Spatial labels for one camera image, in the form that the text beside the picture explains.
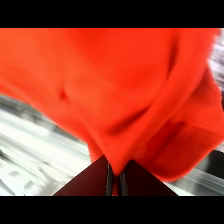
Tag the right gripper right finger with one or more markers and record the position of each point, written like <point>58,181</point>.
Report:
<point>146,183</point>

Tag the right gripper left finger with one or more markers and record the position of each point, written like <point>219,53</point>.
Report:
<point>88,183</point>

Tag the red T-shirt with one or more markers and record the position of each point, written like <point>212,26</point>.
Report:
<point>110,80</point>

